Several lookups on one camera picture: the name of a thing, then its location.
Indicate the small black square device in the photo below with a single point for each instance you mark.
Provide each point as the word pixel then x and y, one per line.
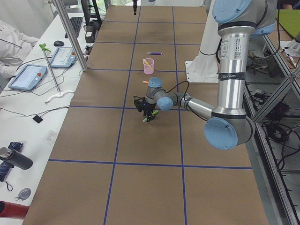
pixel 37 119

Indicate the near teach pendant tablet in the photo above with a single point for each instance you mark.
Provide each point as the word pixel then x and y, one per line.
pixel 28 78

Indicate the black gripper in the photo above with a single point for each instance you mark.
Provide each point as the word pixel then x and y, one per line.
pixel 148 107

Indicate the far teach pendant tablet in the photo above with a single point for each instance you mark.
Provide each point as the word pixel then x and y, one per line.
pixel 63 57

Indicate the purple marker pen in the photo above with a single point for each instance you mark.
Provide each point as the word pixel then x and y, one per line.
pixel 154 53

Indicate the person in white coat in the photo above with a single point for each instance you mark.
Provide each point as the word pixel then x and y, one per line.
pixel 14 49

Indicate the red water bottle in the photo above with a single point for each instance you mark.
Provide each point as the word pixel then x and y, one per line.
pixel 13 210

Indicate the teach pendant tablet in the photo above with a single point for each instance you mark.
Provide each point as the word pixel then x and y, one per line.
pixel 63 57
pixel 28 78

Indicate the black keyboard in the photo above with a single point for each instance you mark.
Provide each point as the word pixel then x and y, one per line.
pixel 76 23

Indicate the black water bottle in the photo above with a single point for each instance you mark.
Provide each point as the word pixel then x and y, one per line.
pixel 15 158

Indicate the pink mesh pen holder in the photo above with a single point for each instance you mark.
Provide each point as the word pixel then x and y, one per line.
pixel 149 69

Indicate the round metal tape measure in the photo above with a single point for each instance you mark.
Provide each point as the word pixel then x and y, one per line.
pixel 24 194

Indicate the blue folded umbrella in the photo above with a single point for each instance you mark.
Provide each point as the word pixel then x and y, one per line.
pixel 6 166

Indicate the green marker pen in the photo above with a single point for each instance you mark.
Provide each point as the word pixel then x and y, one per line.
pixel 150 117

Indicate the grey aluminium post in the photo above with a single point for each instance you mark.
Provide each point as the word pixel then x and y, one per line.
pixel 70 32

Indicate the black computer mouse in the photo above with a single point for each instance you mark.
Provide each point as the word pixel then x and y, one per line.
pixel 58 43

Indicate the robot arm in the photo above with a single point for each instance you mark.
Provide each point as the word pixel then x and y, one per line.
pixel 223 59

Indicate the black box with label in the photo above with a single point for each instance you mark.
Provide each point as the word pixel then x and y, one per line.
pixel 91 32

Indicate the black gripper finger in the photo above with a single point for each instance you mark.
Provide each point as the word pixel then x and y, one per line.
pixel 135 7

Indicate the black computer monitor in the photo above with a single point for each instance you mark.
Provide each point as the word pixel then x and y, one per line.
pixel 87 8

